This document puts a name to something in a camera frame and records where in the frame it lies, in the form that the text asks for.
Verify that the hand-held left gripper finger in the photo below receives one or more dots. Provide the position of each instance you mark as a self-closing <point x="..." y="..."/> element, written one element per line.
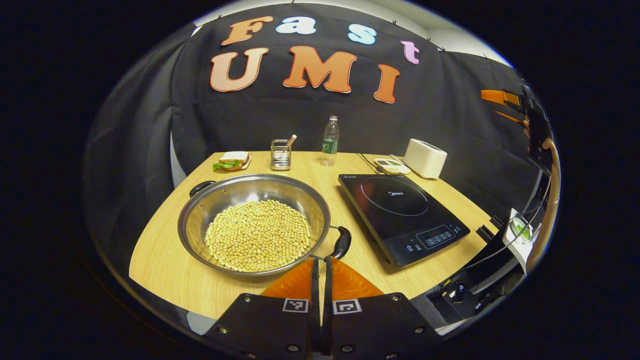
<point x="315" y="310"/>
<point x="326" y="310"/>

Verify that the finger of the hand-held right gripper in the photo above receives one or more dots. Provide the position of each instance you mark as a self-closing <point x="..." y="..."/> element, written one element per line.
<point x="500" y="97"/>
<point x="510" y="117"/>

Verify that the black induction cooktop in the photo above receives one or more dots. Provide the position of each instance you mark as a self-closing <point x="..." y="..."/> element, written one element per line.
<point x="400" y="220"/>

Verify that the pile of soybeans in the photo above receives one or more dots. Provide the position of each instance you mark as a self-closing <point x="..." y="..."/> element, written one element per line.
<point x="257" y="235"/>

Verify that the white toaster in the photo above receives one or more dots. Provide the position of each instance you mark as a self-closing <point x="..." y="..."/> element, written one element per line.
<point x="425" y="159"/>

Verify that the white divided dish of beans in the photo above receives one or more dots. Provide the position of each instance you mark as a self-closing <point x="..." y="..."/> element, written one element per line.
<point x="391" y="166"/>

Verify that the small white plate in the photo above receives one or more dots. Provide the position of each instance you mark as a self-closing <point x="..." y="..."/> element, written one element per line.
<point x="245" y="163"/>

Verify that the clear plastic water bottle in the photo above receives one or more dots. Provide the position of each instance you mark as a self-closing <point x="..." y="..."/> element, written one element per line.
<point x="329" y="142"/>

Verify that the brown stick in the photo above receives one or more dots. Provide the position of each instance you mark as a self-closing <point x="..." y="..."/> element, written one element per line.
<point x="291" y="141"/>

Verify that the sandwich with lettuce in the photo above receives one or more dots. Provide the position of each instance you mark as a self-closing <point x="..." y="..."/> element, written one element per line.
<point x="232" y="159"/>

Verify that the black backdrop cloth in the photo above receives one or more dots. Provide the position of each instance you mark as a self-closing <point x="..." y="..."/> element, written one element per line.
<point x="300" y="120"/>

